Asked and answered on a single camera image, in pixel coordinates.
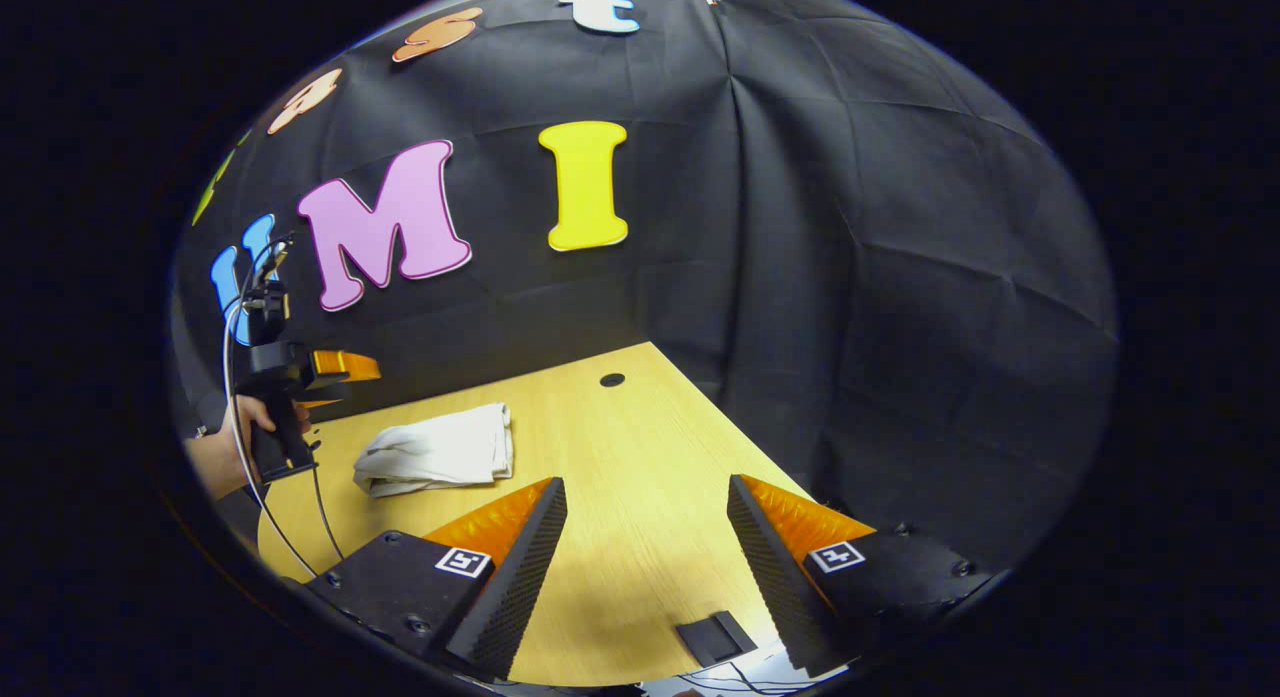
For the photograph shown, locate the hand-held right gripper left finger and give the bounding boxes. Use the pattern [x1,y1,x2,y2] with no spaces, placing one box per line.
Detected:
[305,477,569,683]

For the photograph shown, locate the black backdrop cloth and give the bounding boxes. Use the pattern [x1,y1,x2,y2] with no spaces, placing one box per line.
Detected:
[172,0,1119,578]

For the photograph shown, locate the white jeans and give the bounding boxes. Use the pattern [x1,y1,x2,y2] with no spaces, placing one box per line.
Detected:
[352,402,516,500]

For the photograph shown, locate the thin black cable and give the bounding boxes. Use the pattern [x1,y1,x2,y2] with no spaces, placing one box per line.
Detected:
[310,439,347,563]

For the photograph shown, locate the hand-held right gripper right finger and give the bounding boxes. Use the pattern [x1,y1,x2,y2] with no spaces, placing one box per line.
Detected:
[726,474,998,678]

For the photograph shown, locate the black table socket cover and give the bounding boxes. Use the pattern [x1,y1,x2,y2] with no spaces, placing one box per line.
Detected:
[675,609,759,669]

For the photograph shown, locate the grey cable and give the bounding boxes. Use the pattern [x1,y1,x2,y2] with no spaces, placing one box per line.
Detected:
[221,239,323,580]

